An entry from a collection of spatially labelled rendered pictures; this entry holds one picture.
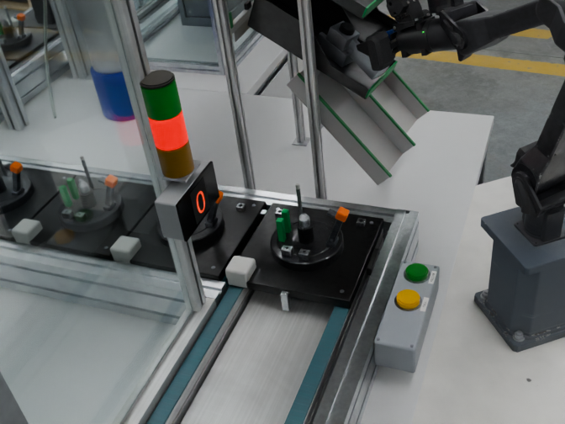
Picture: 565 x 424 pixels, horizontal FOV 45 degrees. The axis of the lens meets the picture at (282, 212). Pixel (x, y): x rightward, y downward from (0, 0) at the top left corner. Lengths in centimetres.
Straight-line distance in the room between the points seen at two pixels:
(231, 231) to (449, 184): 56
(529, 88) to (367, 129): 250
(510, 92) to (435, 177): 223
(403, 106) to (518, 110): 211
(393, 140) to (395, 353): 54
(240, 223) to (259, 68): 95
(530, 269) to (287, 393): 44
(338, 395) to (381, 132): 64
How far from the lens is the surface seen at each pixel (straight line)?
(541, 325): 130
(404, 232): 137
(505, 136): 350
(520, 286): 123
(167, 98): 99
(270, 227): 139
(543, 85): 398
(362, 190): 165
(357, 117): 150
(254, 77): 222
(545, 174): 114
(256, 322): 128
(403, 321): 120
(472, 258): 147
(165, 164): 104
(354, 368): 113
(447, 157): 177
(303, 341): 123
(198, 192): 108
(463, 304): 137
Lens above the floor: 183
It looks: 37 degrees down
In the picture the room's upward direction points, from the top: 8 degrees counter-clockwise
